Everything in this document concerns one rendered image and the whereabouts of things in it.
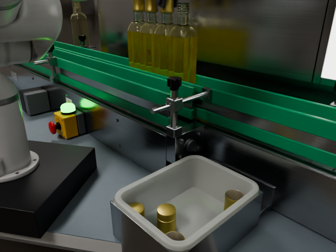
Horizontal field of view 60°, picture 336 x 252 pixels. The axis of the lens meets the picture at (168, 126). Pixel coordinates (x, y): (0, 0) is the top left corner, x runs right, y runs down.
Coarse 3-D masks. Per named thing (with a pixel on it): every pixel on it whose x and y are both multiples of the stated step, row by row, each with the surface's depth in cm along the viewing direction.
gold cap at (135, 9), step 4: (132, 0) 81; (136, 0) 80; (140, 0) 80; (144, 0) 81; (132, 4) 81; (136, 4) 80; (140, 4) 80; (144, 4) 81; (136, 8) 80; (140, 8) 80; (144, 8) 82
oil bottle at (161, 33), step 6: (162, 24) 74; (168, 24) 74; (174, 24) 75; (156, 30) 75; (162, 30) 74; (168, 30) 73; (156, 36) 76; (162, 36) 74; (156, 42) 76; (162, 42) 75; (156, 48) 77; (162, 48) 75; (156, 54) 78; (162, 54) 76; (156, 60) 78; (162, 60) 77; (156, 66) 79; (162, 66) 77; (156, 72) 80; (162, 72) 78
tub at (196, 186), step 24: (168, 168) 58; (192, 168) 63; (216, 168) 59; (120, 192) 51; (144, 192) 55; (168, 192) 60; (192, 192) 62; (216, 192) 60; (192, 216) 56; (216, 216) 46; (168, 240) 41; (192, 240) 41
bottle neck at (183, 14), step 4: (180, 4) 69; (184, 4) 69; (188, 4) 69; (180, 8) 69; (184, 8) 69; (188, 8) 70; (180, 12) 69; (184, 12) 69; (188, 12) 70; (180, 16) 70; (184, 16) 70; (188, 16) 70; (180, 20) 70; (184, 20) 70; (188, 20) 71
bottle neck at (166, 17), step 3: (162, 12) 74; (171, 12) 74; (162, 15) 74; (165, 15) 74; (168, 15) 74; (171, 15) 74; (162, 18) 74; (165, 18) 74; (168, 18) 74; (171, 18) 74; (162, 21) 75; (165, 21) 74; (168, 21) 74; (171, 21) 75
